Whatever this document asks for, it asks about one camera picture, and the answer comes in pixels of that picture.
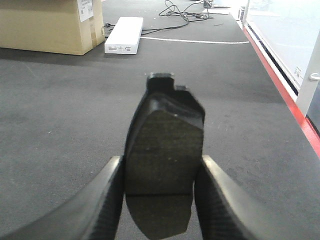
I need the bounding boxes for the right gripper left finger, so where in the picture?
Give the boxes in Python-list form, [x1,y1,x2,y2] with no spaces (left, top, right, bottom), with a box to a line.
[1,156,124,240]

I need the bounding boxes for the brake pad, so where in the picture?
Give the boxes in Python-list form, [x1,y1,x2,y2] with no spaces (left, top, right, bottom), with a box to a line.
[124,72,205,240]

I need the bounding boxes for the long white carton box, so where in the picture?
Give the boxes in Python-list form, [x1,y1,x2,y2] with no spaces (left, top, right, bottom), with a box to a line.
[104,17,144,55]

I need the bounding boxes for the tangled black cables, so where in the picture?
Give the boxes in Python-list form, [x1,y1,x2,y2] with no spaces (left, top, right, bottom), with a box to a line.
[103,0,216,36]

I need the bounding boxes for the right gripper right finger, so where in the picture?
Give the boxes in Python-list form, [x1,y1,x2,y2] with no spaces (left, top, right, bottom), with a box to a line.
[194,154,320,240]

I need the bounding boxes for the brown cardboard box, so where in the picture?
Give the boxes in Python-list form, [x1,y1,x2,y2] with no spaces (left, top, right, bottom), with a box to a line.
[0,0,105,56]

